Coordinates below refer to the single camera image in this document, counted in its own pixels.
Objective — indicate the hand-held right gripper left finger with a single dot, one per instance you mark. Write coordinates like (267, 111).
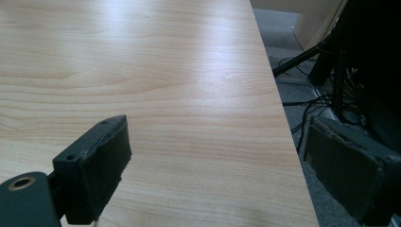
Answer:
(94, 170)

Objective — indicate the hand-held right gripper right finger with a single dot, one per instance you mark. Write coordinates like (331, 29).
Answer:
(350, 167)

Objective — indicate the black metal stand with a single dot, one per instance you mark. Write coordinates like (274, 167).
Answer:
(334, 47)

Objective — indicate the beige cabinet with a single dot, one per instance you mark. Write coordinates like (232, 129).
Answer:
(318, 23)

